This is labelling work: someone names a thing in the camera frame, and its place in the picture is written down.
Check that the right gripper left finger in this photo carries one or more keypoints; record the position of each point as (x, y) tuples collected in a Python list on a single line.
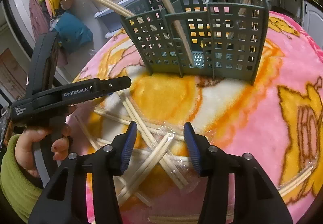
[(63, 200)]

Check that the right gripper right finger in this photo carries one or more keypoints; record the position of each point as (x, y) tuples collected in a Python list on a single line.
[(256, 199)]

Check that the chopsticks crossing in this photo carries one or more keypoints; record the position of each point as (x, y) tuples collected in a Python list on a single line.
[(148, 138)]

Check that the chopsticks diagonal pair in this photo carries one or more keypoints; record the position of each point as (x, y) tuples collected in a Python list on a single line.
[(138, 177)]

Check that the green sleeve left forearm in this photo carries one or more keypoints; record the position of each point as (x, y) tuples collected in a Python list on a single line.
[(19, 191)]

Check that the left hand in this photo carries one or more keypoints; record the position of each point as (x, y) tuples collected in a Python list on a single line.
[(30, 140)]

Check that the wrapped chopsticks right edge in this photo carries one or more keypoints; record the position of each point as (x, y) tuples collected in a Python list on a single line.
[(296, 181)]

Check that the blue bag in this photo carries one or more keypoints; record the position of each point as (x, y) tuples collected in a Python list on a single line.
[(73, 34)]

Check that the pink cartoon blanket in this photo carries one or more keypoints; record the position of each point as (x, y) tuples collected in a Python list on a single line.
[(278, 120)]

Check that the chopsticks in caddy left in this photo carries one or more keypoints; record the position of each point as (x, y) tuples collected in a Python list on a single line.
[(122, 11)]

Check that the chopsticks in caddy middle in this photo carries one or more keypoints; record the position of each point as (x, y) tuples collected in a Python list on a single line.
[(169, 9)]

